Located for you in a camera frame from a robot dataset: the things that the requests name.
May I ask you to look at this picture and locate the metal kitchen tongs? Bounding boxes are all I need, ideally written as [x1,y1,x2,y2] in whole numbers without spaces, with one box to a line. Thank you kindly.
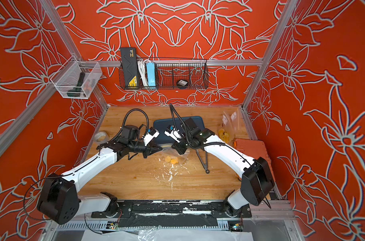
[196,149,210,174]

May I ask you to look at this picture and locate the clear bag yellow dog print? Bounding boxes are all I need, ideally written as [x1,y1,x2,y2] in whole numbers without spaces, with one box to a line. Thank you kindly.
[230,108,243,132]

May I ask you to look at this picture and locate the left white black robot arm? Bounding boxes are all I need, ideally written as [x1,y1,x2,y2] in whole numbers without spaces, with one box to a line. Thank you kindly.
[37,108,162,225]

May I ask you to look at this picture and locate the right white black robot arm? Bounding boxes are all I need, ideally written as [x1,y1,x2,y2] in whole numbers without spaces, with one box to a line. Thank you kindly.
[164,104,275,212]

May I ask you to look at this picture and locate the teal plastic tray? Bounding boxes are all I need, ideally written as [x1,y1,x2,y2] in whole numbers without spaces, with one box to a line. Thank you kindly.
[153,116,205,145]

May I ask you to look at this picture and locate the clear tape roll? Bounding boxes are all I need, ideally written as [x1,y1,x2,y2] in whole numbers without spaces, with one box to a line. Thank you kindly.
[93,131,109,144]

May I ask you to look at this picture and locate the small black round device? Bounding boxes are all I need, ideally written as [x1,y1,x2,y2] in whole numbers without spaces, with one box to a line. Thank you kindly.
[176,79,189,89]

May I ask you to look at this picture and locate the orange plastic tool case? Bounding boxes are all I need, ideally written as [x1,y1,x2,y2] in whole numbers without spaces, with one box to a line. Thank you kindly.
[233,138,273,172]

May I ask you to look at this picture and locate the black box yellow label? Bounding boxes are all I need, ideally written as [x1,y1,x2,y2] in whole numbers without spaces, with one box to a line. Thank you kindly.
[120,47,139,89]

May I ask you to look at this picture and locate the light blue box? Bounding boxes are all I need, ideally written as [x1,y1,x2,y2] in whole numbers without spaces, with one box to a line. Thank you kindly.
[146,62,156,87]

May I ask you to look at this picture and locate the black mounting base rail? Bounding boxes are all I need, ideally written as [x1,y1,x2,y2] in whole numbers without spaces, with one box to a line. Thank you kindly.
[91,200,252,220]

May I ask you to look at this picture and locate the black wire wall basket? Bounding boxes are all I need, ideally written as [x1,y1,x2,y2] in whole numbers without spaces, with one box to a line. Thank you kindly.
[118,58,209,90]

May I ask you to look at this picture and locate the dark green tool handle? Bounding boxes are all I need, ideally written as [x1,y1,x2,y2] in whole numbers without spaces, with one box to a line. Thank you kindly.
[67,72,85,97]

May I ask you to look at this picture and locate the white coiled cable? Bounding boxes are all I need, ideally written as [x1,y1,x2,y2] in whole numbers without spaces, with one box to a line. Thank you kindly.
[138,59,149,88]

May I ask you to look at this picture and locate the clear acrylic wall bin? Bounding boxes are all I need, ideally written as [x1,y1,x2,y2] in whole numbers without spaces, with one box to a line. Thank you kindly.
[50,56,102,99]

